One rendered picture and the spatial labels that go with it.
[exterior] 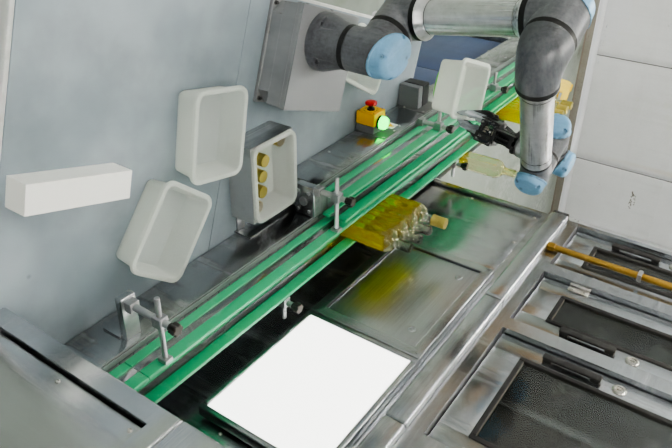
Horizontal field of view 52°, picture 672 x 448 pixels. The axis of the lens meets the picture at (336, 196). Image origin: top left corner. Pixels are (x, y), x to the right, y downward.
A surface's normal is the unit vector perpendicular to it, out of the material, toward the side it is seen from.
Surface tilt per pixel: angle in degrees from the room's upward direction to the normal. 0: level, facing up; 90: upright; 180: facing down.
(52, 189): 0
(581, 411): 90
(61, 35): 0
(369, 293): 90
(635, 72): 90
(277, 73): 90
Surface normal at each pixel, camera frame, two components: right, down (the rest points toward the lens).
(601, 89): -0.57, 0.40
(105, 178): 0.82, 0.29
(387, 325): 0.01, -0.87
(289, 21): -0.54, 0.09
